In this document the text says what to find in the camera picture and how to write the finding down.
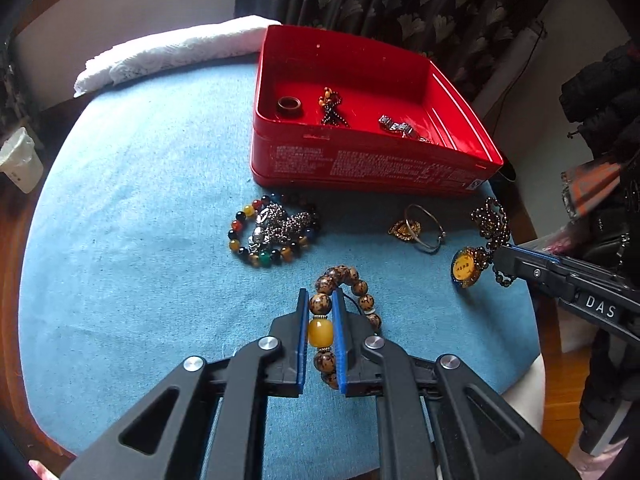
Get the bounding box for clear plastic bag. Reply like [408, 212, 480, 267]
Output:
[544, 222, 601, 261]

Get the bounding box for red tin box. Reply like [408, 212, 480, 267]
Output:
[250, 24, 504, 196]

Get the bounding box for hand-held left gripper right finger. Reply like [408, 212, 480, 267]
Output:
[331, 287, 572, 480]

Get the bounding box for gold brooch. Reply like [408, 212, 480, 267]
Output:
[388, 219, 422, 244]

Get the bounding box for person's dark clothing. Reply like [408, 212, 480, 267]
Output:
[576, 320, 640, 457]

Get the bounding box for white trash bin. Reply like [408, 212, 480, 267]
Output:
[0, 127, 45, 194]

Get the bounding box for black padded jacket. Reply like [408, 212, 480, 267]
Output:
[559, 41, 640, 161]

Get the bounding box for brown bead bracelet yellow bead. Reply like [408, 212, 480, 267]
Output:
[308, 265, 384, 391]

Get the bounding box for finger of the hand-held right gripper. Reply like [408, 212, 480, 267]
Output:
[492, 243, 577, 302]

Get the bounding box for dark bead bracelet amber beads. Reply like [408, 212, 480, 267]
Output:
[317, 87, 352, 129]

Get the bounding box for white rolled sheet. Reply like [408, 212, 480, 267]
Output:
[470, 19, 550, 128]

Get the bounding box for amber pendant bead necklace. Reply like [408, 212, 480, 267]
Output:
[451, 197, 515, 292]

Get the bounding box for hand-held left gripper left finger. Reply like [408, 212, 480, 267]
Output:
[60, 287, 310, 480]

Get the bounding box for thin metal bangle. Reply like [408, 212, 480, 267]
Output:
[403, 203, 448, 254]

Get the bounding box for white lace cloth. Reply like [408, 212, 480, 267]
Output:
[73, 17, 283, 99]

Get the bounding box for dark leaf-patterned curtain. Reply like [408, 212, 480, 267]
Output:
[0, 35, 43, 128]
[234, 0, 568, 128]

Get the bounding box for silver metal watch band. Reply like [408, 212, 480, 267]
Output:
[378, 114, 435, 144]

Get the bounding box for blue tablecloth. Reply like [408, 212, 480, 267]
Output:
[19, 54, 542, 480]

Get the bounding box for pink cloth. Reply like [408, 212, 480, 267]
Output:
[27, 459, 63, 480]

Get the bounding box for multicolour glass bead bracelet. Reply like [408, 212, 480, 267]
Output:
[228, 194, 322, 268]

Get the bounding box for silver beaded chain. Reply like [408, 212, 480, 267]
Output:
[249, 204, 317, 257]

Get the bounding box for orange packet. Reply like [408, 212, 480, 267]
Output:
[560, 156, 628, 222]

